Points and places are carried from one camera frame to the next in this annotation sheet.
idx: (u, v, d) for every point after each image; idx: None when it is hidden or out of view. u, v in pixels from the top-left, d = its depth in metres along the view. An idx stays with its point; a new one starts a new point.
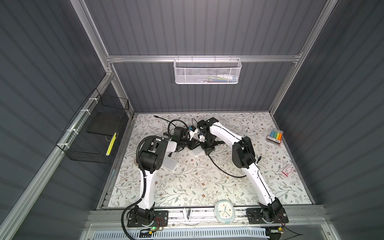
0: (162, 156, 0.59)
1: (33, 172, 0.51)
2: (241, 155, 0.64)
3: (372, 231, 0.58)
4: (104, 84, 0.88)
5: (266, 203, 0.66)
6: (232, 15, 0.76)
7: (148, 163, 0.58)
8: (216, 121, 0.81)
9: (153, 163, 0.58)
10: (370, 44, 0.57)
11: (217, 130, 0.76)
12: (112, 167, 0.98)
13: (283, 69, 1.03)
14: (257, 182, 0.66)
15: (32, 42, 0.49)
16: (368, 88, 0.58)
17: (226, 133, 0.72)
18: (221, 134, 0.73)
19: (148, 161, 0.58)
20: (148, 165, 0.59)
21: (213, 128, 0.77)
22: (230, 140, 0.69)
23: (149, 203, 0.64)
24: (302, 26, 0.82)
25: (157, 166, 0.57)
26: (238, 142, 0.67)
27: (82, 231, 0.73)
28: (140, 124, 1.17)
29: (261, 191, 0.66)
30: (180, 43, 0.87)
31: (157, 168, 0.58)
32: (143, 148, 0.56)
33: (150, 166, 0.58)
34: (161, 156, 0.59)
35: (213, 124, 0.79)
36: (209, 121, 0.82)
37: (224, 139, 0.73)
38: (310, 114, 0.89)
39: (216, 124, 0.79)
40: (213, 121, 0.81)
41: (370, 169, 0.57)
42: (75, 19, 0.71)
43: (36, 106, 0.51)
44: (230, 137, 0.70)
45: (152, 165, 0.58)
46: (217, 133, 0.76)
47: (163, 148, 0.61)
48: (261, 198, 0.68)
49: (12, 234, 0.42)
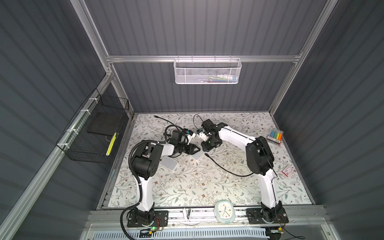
0: (157, 161, 0.55)
1: (33, 172, 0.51)
2: (258, 159, 0.56)
3: (373, 231, 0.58)
4: (104, 84, 0.88)
5: (270, 205, 0.64)
6: (232, 15, 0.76)
7: (142, 169, 0.54)
8: (226, 125, 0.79)
9: (147, 169, 0.54)
10: (371, 44, 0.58)
11: (226, 134, 0.69)
12: (113, 167, 0.98)
13: (283, 69, 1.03)
14: (265, 188, 0.62)
15: (32, 43, 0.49)
16: (368, 89, 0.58)
17: (238, 136, 0.65)
18: (232, 138, 0.66)
19: (141, 167, 0.54)
20: (141, 171, 0.54)
21: (221, 132, 0.71)
22: (242, 141, 0.62)
23: (148, 205, 0.64)
24: (302, 25, 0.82)
25: (151, 172, 0.53)
26: (253, 144, 0.59)
27: (82, 231, 0.73)
28: (140, 124, 1.17)
29: (266, 194, 0.64)
30: (180, 43, 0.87)
31: (152, 174, 0.54)
32: (137, 154, 0.57)
33: (143, 172, 0.54)
34: (155, 161, 0.55)
35: (222, 128, 0.74)
36: (217, 126, 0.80)
37: (237, 143, 0.64)
38: (310, 114, 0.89)
39: (226, 128, 0.73)
40: (222, 125, 0.76)
41: (370, 169, 0.57)
42: (75, 19, 0.71)
43: (35, 105, 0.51)
44: (243, 139, 0.63)
45: (146, 171, 0.54)
46: (226, 137, 0.69)
47: (157, 153, 0.56)
48: (266, 199, 0.65)
49: (12, 233, 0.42)
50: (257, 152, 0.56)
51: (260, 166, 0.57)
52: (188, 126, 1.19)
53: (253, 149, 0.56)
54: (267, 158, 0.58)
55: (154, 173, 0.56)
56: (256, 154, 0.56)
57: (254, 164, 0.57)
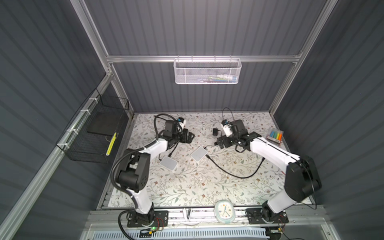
0: (145, 173, 0.50)
1: (33, 173, 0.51)
2: (302, 183, 0.45)
3: (373, 231, 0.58)
4: (104, 84, 0.88)
5: (274, 211, 0.64)
6: (232, 15, 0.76)
7: (130, 184, 0.48)
8: (261, 137, 0.64)
9: (135, 183, 0.48)
10: (371, 44, 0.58)
11: (260, 147, 0.59)
12: (113, 167, 0.98)
13: (283, 69, 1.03)
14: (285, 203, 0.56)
15: (32, 43, 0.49)
16: (367, 89, 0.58)
17: (276, 151, 0.55)
18: (267, 153, 0.56)
19: (129, 181, 0.49)
20: (129, 185, 0.49)
21: (253, 142, 0.62)
22: (281, 160, 0.51)
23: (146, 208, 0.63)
24: (302, 25, 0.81)
25: (141, 185, 0.48)
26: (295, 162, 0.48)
27: (82, 231, 0.73)
28: (140, 124, 1.17)
29: (279, 205, 0.60)
30: (180, 43, 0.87)
31: (142, 187, 0.49)
32: (122, 167, 0.50)
33: (132, 187, 0.48)
34: (143, 173, 0.49)
35: (256, 139, 0.64)
36: (248, 136, 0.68)
37: (273, 160, 0.54)
38: (310, 114, 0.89)
39: (261, 140, 0.62)
40: (253, 136, 0.66)
41: (370, 169, 0.57)
42: (75, 19, 0.71)
43: (35, 105, 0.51)
44: (283, 156, 0.52)
45: (134, 185, 0.48)
46: (259, 150, 0.60)
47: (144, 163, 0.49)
48: (273, 205, 0.64)
49: (12, 234, 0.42)
50: (302, 177, 0.45)
51: (304, 194, 0.45)
52: (188, 126, 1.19)
53: (297, 172, 0.45)
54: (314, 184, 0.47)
55: (144, 185, 0.51)
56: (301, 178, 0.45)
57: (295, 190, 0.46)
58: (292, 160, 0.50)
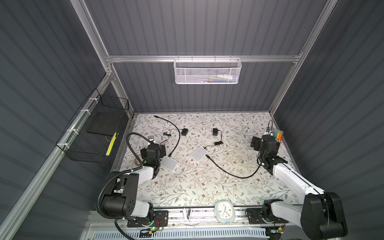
0: (133, 195, 0.45)
1: (33, 173, 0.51)
2: (321, 222, 0.41)
3: (373, 231, 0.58)
4: (104, 84, 0.88)
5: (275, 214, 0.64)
6: (232, 15, 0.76)
7: (115, 210, 0.43)
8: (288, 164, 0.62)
9: (122, 208, 0.43)
10: (371, 44, 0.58)
11: (283, 173, 0.57)
12: (112, 167, 0.98)
13: (283, 69, 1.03)
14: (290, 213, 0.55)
15: (33, 43, 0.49)
16: (367, 89, 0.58)
17: (298, 180, 0.52)
18: (289, 179, 0.54)
19: (114, 206, 0.43)
20: (115, 212, 0.43)
21: (277, 167, 0.60)
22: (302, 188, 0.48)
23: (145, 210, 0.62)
24: (302, 25, 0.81)
25: (128, 210, 0.43)
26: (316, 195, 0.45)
27: (82, 231, 0.73)
28: (140, 124, 1.17)
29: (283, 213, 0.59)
30: (180, 43, 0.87)
31: (129, 213, 0.44)
32: (107, 192, 0.45)
33: (117, 213, 0.43)
34: (131, 196, 0.44)
35: (280, 164, 0.62)
36: (273, 159, 0.68)
37: (294, 187, 0.52)
38: (310, 114, 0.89)
39: (285, 166, 0.60)
40: (279, 161, 0.64)
41: (370, 169, 0.57)
42: (75, 19, 0.70)
43: (35, 105, 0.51)
44: (304, 185, 0.49)
45: (120, 212, 0.43)
46: (281, 176, 0.58)
47: (132, 185, 0.46)
48: (276, 210, 0.63)
49: (12, 234, 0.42)
50: (321, 214, 0.41)
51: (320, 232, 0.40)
52: (188, 126, 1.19)
53: (316, 205, 0.42)
54: (334, 224, 0.42)
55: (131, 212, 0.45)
56: (320, 214, 0.41)
57: (311, 225, 0.42)
58: (314, 192, 0.46)
